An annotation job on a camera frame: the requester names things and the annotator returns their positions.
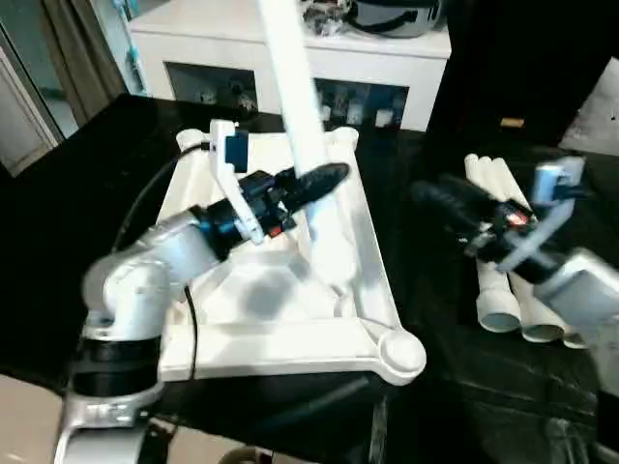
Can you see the white cabinet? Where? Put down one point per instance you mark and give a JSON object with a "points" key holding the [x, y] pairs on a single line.
{"points": [[203, 53]]}

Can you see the white plastic table top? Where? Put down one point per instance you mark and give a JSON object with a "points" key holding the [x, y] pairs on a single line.
{"points": [[271, 299]]}

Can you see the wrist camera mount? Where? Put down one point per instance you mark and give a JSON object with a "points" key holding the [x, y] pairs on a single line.
{"points": [[220, 159], [556, 179]]}

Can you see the black bundle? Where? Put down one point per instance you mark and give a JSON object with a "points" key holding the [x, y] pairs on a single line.
{"points": [[329, 21]]}

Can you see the dark helmet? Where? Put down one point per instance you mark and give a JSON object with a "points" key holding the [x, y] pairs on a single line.
{"points": [[396, 21]]}

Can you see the white plastic table leg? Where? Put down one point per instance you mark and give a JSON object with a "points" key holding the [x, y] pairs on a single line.
{"points": [[295, 96], [544, 333], [498, 309], [512, 186]]}

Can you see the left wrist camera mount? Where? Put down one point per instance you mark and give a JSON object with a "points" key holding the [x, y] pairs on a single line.
{"points": [[220, 159]]}

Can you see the black cabinet gold label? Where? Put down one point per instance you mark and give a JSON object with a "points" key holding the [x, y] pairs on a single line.
{"points": [[508, 58]]}

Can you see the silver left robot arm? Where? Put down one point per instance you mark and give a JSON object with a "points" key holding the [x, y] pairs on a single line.
{"points": [[130, 285]]}

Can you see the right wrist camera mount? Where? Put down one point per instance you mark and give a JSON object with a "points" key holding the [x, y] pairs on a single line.
{"points": [[556, 179]]}

